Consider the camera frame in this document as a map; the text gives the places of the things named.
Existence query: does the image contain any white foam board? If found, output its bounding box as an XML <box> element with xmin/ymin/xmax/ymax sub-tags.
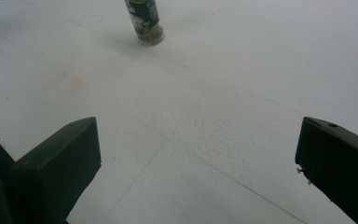
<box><xmin>0</xmin><ymin>0</ymin><xmax>358</xmax><ymax>224</ymax></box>

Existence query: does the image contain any green-lidded spice jar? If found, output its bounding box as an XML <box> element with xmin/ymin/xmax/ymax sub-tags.
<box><xmin>124</xmin><ymin>0</ymin><xmax>166</xmax><ymax>47</ymax></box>

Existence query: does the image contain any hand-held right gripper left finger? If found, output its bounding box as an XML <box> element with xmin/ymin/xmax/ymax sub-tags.
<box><xmin>8</xmin><ymin>117</ymin><xmax>103</xmax><ymax>224</ymax></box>

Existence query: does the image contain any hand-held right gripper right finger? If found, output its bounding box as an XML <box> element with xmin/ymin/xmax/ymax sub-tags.
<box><xmin>295</xmin><ymin>117</ymin><xmax>358</xmax><ymax>224</ymax></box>

